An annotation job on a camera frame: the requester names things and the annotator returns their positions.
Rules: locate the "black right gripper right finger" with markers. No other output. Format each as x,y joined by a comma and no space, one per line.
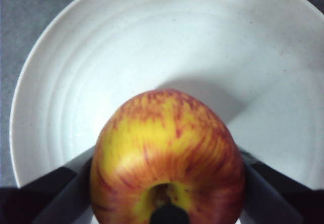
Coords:
278,201

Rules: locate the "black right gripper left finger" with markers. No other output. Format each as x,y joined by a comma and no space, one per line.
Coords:
45,198

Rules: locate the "red yellow apple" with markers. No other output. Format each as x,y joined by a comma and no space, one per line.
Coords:
167,153

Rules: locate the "cream round plate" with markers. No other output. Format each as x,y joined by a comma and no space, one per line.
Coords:
162,44

